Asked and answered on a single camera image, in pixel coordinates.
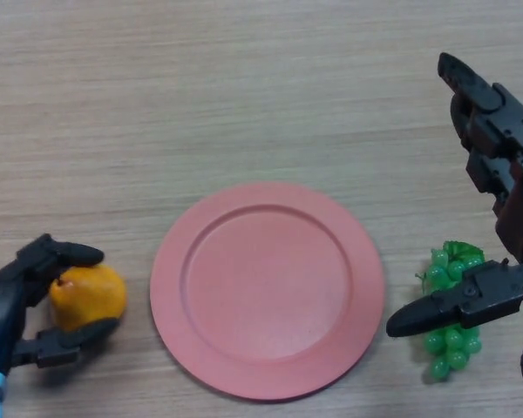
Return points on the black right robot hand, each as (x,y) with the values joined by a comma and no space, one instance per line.
(505,130)

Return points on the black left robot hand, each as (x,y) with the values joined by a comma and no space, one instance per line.
(2,305)

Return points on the yellow pear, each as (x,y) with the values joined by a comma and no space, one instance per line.
(91,296)

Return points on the pink round plate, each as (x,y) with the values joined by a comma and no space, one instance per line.
(266,291)

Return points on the green grape bunch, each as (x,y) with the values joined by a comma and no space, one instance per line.
(451,348)

